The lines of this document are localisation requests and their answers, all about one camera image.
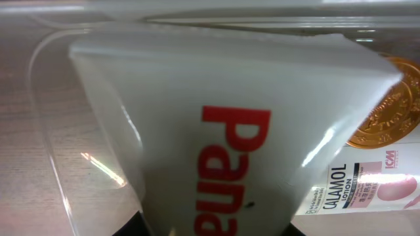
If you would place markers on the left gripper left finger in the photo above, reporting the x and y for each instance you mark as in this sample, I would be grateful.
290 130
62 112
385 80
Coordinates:
136 226

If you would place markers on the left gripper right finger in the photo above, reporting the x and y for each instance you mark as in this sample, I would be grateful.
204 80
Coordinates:
291 230

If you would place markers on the white calamine lotion bottle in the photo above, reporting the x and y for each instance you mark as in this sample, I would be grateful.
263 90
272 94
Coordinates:
368 180

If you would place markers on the white Panadol medicine box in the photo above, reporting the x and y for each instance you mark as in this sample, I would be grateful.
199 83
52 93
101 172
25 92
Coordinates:
224 132

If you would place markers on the small jar gold lid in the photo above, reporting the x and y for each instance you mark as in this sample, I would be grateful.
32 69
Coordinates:
396 115

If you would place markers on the clear plastic container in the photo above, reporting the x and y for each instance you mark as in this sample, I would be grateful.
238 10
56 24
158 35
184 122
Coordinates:
59 175

